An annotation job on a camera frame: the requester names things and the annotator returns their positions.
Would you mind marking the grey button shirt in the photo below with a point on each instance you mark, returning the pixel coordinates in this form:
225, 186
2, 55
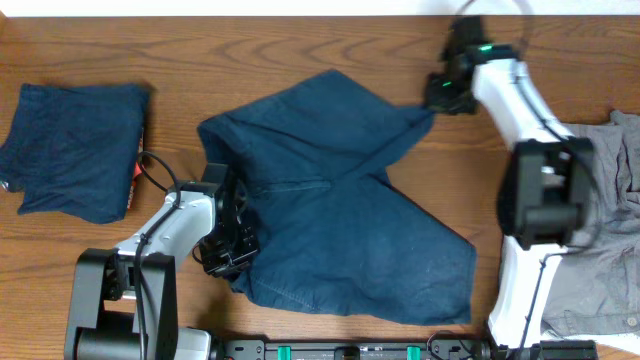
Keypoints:
596, 293

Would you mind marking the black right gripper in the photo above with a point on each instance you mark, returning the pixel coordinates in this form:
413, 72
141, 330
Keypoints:
438, 99

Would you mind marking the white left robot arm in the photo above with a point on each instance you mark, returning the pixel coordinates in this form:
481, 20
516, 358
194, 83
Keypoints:
124, 299

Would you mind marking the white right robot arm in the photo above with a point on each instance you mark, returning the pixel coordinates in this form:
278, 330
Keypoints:
544, 197

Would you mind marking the folded navy blue garment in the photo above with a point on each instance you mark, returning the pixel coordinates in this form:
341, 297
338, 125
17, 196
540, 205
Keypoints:
74, 150

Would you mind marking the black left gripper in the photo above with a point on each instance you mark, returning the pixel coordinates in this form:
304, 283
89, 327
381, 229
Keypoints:
232, 255

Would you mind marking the red printed package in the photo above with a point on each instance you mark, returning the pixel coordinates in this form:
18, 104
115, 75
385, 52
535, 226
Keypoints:
137, 170

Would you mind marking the dark blue denim shorts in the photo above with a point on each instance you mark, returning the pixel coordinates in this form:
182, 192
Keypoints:
335, 236

